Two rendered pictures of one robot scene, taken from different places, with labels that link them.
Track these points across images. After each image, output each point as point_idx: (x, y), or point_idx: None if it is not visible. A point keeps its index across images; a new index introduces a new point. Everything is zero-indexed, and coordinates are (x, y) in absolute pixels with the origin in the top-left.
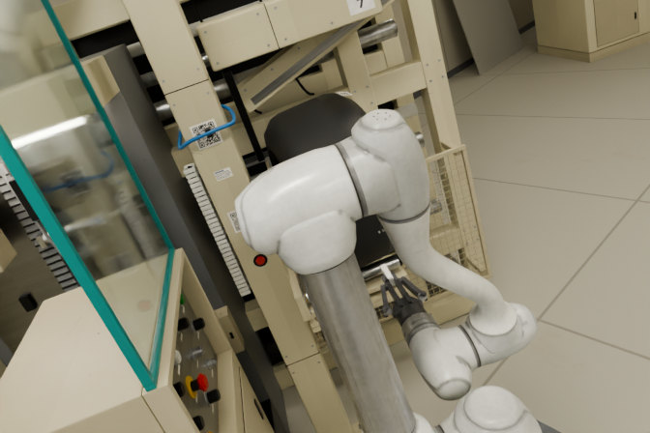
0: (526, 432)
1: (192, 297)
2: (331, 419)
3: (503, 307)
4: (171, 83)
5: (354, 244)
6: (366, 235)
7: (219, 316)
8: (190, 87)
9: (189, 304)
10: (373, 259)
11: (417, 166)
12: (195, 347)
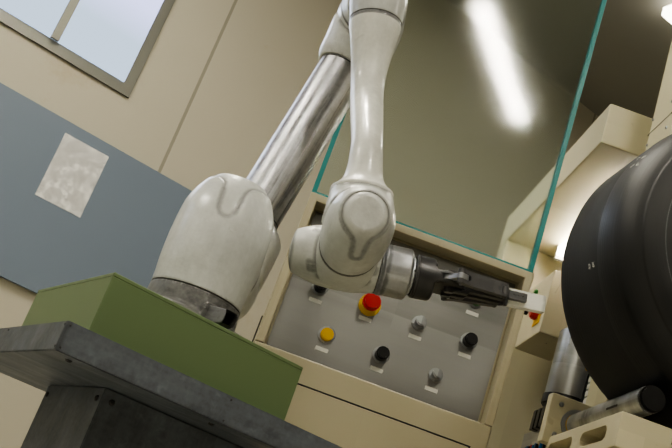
0: (203, 182)
1: (506, 333)
2: None
3: (352, 160)
4: (655, 121)
5: (335, 43)
6: (578, 266)
7: None
8: (661, 123)
9: (496, 336)
10: (605, 352)
11: None
12: (437, 339)
